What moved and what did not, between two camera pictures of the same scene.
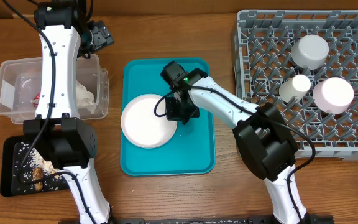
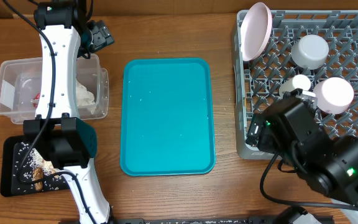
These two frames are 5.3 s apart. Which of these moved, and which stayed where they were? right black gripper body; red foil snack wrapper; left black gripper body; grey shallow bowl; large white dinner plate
Moved: right black gripper body; large white dinner plate
Stayed: left black gripper body; red foil snack wrapper; grey shallow bowl
